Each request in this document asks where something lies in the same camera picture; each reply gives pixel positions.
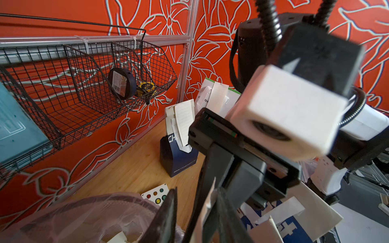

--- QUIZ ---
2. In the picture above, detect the pink trash bag liner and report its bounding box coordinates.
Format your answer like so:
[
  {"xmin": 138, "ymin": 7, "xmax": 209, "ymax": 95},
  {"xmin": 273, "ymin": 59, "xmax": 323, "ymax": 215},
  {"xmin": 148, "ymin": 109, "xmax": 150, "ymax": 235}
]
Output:
[{"xmin": 0, "ymin": 191, "xmax": 184, "ymax": 243}]

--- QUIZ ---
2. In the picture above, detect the black wire wall basket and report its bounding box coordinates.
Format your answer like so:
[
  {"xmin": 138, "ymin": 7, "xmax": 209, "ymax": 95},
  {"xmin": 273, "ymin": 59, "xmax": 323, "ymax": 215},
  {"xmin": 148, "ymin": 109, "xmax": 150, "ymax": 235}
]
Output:
[{"xmin": 1, "ymin": 28, "xmax": 177, "ymax": 181}]

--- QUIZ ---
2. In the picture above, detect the small navy paper bag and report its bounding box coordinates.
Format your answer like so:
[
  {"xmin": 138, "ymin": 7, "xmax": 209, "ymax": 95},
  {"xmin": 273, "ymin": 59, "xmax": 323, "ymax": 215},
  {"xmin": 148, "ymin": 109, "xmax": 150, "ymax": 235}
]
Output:
[{"xmin": 159, "ymin": 99, "xmax": 200, "ymax": 178}]

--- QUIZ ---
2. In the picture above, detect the white button box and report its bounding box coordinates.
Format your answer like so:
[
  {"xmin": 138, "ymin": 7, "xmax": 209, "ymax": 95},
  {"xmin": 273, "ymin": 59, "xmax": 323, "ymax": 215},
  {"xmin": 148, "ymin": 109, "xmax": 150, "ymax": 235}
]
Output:
[{"xmin": 141, "ymin": 183, "xmax": 169, "ymax": 206}]

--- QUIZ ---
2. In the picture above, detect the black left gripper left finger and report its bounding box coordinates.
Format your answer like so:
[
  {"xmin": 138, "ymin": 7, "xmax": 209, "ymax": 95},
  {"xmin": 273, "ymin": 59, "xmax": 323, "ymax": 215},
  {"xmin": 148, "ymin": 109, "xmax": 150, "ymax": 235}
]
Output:
[{"xmin": 139, "ymin": 188, "xmax": 177, "ymax": 243}]

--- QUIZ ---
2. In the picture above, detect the black round tape measure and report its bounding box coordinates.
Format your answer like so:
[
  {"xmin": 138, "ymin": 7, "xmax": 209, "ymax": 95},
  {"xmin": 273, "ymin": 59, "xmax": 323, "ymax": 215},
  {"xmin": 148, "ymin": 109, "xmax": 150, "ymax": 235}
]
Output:
[{"xmin": 108, "ymin": 67, "xmax": 137, "ymax": 100}]

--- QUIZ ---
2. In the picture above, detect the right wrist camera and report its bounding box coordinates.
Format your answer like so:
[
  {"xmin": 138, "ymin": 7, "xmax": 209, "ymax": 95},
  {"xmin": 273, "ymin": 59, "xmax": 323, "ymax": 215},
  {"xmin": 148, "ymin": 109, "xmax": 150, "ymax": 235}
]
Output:
[{"xmin": 226, "ymin": 65, "xmax": 348, "ymax": 161}]

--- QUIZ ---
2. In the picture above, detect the green and white tote bag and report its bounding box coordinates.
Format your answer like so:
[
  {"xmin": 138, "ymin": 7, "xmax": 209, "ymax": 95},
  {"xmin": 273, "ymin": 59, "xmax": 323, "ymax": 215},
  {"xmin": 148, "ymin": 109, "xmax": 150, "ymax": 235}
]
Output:
[{"xmin": 194, "ymin": 78, "xmax": 241, "ymax": 118}]

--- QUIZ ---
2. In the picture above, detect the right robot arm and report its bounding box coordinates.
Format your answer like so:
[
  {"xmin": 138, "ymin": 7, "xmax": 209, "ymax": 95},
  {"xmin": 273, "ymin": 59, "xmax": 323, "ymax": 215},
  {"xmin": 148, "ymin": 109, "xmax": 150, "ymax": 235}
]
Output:
[{"xmin": 183, "ymin": 1, "xmax": 389, "ymax": 243}]

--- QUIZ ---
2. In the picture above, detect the light blue tag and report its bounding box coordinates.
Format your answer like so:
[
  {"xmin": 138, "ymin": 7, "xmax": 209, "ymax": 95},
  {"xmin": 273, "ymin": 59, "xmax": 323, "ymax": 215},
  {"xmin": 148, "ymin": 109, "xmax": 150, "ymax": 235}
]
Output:
[{"xmin": 1, "ymin": 85, "xmax": 49, "ymax": 166}]

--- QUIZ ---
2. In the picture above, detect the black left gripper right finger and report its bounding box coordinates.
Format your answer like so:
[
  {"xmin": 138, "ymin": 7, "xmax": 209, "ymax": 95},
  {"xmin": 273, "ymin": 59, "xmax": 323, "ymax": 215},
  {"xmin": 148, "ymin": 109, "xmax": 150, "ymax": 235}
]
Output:
[{"xmin": 216, "ymin": 188, "xmax": 253, "ymax": 243}]

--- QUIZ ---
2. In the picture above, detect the white and navy bag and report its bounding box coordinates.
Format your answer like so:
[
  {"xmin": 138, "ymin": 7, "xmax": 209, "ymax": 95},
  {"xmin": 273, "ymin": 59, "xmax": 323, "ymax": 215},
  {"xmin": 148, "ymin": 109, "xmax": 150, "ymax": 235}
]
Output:
[{"xmin": 238, "ymin": 183, "xmax": 343, "ymax": 243}]

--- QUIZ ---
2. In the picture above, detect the yellow tape roll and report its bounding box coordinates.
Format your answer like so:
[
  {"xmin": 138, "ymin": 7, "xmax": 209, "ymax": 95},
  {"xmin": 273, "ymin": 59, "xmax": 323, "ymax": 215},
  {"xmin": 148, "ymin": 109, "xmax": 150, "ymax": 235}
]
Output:
[{"xmin": 135, "ymin": 81, "xmax": 157, "ymax": 98}]

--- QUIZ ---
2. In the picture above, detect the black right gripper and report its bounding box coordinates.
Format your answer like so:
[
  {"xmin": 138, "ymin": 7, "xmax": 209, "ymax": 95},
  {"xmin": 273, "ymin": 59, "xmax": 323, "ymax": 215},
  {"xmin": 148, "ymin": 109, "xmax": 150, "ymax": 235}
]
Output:
[{"xmin": 183, "ymin": 108, "xmax": 301, "ymax": 243}]

